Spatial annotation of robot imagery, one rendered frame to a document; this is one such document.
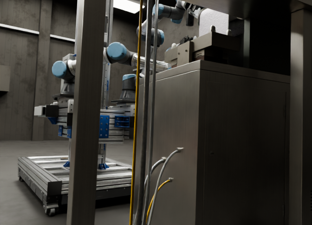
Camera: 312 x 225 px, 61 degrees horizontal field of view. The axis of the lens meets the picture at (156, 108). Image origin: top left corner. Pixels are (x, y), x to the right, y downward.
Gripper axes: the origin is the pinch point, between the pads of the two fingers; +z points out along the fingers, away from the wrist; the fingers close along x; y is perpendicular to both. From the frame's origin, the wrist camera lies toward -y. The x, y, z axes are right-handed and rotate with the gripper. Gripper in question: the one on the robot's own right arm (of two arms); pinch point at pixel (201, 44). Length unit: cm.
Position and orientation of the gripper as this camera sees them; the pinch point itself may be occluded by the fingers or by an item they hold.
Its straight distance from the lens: 157.7
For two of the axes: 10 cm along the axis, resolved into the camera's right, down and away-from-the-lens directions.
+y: 0.4, -10.0, 0.6
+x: 8.8, 0.6, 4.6
